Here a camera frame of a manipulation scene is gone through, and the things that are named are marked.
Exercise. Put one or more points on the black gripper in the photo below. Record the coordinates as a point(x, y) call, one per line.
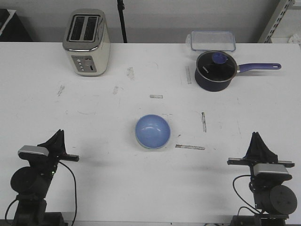
point(55, 145)
point(266, 156)

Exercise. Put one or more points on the cream toaster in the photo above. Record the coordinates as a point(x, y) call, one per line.
point(86, 42)

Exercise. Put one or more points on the grey metal shelf rack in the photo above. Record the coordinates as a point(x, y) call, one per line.
point(285, 23)

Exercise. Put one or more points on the green bowl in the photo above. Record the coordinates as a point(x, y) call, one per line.
point(152, 144)

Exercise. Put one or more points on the blue bowl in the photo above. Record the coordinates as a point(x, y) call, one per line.
point(152, 127)

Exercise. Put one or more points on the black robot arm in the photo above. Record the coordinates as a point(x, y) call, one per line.
point(32, 182)
point(273, 201)

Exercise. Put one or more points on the blue saucepan with lid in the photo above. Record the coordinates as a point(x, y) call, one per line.
point(215, 69)

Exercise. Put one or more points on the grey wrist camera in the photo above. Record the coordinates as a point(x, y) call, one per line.
point(266, 168)
point(29, 149)

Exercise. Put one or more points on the clear plastic food container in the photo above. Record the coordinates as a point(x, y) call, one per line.
point(211, 40)

